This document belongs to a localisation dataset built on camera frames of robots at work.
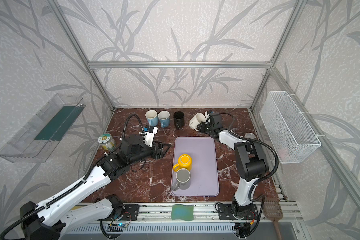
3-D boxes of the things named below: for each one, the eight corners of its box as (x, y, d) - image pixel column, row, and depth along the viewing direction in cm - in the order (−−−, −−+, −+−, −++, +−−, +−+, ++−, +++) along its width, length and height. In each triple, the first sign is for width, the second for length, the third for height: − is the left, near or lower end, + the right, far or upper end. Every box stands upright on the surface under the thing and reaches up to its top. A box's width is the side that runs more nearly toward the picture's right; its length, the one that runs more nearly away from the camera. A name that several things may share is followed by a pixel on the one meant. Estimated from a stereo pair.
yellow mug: (174, 171, 87) (173, 166, 81) (175, 160, 92) (174, 154, 85) (192, 171, 87) (192, 166, 81) (192, 160, 92) (192, 154, 85)
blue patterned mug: (158, 130, 109) (156, 121, 101) (160, 119, 115) (158, 110, 108) (169, 130, 109) (168, 121, 101) (170, 119, 115) (169, 110, 108)
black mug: (177, 130, 109) (176, 122, 102) (171, 122, 114) (170, 114, 107) (187, 125, 112) (186, 117, 105) (181, 117, 117) (180, 109, 110)
